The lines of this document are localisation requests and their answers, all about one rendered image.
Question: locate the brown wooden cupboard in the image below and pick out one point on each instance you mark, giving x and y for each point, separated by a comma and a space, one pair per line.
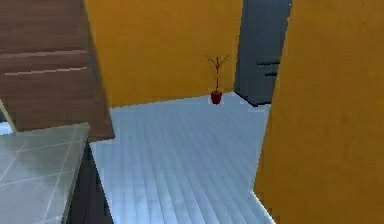
50, 83

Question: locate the grey tiled kitchen counter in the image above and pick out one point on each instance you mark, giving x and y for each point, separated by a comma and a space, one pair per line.
36, 173

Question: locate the dark grey fridge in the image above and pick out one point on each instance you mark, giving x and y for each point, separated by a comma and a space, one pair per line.
258, 50

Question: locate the bare houseplant in red pot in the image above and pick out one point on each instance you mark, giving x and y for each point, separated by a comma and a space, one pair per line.
216, 97

